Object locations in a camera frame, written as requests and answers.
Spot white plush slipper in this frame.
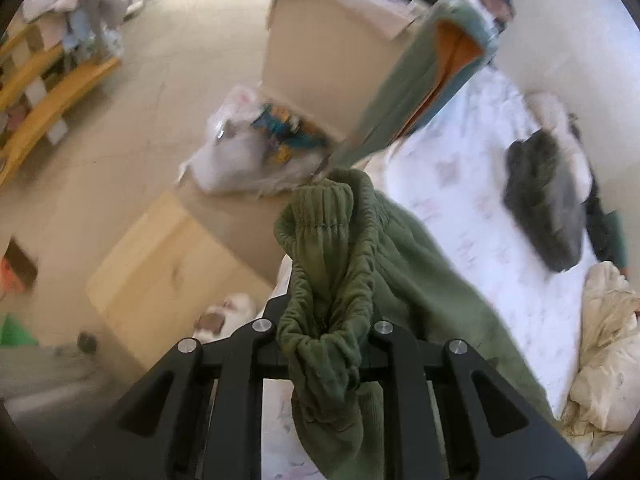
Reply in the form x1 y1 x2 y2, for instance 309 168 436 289
194 292 258 343

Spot cream bear print quilt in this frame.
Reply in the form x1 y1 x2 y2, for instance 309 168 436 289
560 260 640 461

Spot dark grey folded pants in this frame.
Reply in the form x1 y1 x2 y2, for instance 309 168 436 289
504 132 576 273

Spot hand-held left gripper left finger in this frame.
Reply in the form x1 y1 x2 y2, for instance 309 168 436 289
60 294 292 480

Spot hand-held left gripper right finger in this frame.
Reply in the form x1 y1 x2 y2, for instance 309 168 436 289
359 319 588 480

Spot dark olive folded pants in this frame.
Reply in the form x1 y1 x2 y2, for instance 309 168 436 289
530 135 588 263

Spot beige cardboard box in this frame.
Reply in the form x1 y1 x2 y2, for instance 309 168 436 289
262 0 426 146

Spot blue yellow packets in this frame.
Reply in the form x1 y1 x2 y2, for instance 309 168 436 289
252 104 323 163

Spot teal bed end board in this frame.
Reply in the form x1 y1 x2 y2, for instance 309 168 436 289
332 0 498 168

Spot teal pillow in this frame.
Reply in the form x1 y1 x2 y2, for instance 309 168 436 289
606 210 629 268

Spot black clothes heap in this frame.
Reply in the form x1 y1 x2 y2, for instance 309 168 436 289
570 120 628 271

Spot flat cardboard box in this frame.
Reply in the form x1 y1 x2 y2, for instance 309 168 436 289
85 192 276 371

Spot orange object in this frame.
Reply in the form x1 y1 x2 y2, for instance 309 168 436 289
0 255 26 297

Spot white plastic bag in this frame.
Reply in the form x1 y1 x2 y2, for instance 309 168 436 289
177 85 331 197

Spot green plastic object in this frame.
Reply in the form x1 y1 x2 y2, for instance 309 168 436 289
0 312 39 348

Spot green pants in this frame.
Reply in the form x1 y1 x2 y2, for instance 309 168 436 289
274 167 556 480

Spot bed with floral sheet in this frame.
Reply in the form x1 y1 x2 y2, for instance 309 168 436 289
260 67 626 480

